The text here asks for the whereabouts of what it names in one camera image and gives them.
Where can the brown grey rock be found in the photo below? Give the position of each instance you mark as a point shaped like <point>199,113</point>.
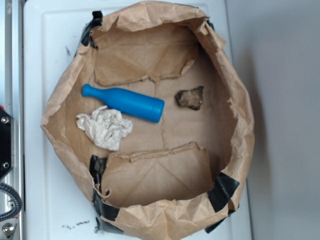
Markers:
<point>192,98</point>

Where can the brown paper bag bin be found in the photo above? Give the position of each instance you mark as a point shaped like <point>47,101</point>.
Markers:
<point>162,173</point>

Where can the blue plastic bottle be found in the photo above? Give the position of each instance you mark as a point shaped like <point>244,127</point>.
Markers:
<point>128,102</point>

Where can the crumpled white paper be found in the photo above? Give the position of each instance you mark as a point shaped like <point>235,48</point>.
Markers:
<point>105,127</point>

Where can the black tape bottom left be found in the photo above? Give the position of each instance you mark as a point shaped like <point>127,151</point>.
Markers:
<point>97,167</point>

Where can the black tape bottom right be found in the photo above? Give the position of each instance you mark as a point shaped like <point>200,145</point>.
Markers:
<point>222,192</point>

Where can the black mounting bracket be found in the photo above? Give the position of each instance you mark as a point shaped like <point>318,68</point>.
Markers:
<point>6,143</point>

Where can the aluminium frame rail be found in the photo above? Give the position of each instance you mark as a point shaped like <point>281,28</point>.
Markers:
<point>11,90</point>

